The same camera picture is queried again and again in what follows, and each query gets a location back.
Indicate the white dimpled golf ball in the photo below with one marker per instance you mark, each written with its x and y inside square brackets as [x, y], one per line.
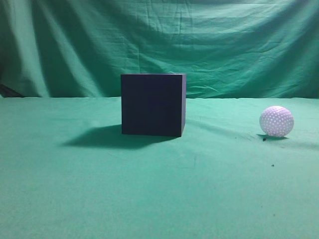
[276, 121]

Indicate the dark blue cube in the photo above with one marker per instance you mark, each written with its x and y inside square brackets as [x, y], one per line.
[153, 104]

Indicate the green table cloth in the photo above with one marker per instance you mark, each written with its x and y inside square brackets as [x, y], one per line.
[67, 172]

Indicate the green cloth backdrop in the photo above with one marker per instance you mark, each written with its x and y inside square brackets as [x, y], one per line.
[227, 48]

